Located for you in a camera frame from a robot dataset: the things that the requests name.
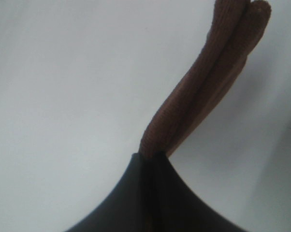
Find brown towel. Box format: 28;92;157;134
139;0;271;159

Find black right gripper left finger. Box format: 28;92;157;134
68;153;149;232

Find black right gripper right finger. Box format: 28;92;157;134
151;153;237;232

